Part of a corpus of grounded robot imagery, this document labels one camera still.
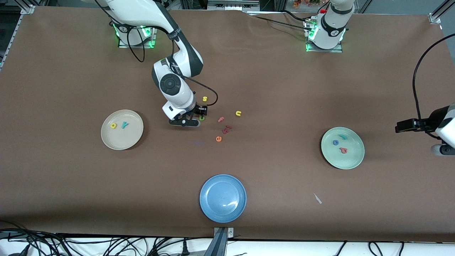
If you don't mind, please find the pale green round plate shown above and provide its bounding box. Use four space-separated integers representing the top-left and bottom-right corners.
321 127 365 170

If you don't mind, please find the beige brown round plate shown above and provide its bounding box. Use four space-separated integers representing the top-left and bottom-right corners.
101 110 144 150

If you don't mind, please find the blue round plate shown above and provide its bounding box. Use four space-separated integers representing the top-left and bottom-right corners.
199 174 247 224

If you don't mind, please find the brown table cover sheet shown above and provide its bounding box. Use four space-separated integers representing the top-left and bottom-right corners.
0 5 455 242

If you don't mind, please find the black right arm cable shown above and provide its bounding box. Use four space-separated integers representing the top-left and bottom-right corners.
126 25 218 106

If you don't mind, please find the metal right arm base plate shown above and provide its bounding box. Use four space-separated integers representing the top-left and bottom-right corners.
118 27 157 48

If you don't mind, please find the silver metal frame device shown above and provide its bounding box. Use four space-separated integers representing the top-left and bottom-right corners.
207 0 261 11

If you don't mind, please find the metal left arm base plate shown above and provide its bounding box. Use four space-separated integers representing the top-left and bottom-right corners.
306 20 343 53

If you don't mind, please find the black base power cable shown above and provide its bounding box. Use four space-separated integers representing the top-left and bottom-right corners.
247 12 313 34

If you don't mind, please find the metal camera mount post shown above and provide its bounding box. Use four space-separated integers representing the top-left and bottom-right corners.
204 227 235 256

